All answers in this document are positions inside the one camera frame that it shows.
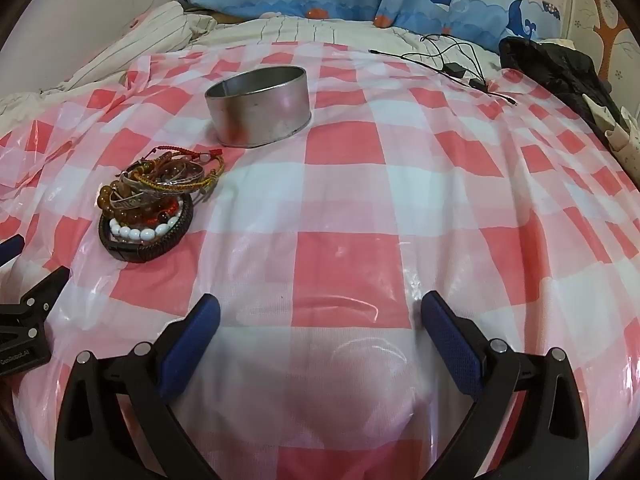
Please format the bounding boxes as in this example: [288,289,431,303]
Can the round metal tin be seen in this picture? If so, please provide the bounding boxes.
[205,66,313,149]

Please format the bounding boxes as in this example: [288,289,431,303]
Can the amber bead bracelet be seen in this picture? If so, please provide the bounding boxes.
[98,184,181,228]

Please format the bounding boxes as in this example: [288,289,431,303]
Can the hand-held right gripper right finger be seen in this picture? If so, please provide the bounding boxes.
[420,290,591,480]

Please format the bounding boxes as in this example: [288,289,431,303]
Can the black cable with adapters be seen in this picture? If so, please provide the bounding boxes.
[369,34,518,107]

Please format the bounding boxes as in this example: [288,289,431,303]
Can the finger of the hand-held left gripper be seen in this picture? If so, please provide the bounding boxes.
[0,266,71,343]
[0,234,26,267]

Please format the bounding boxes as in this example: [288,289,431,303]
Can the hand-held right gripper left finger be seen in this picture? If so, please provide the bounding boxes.
[54,292,222,480]

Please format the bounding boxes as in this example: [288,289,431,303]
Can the pile of bracelets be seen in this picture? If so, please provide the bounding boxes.
[97,146,224,264]

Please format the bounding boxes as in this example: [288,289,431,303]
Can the red checked plastic tablecloth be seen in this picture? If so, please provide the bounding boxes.
[0,42,640,480]

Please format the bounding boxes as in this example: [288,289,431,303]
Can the cream striped bed sheet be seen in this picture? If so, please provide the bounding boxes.
[0,0,506,121]

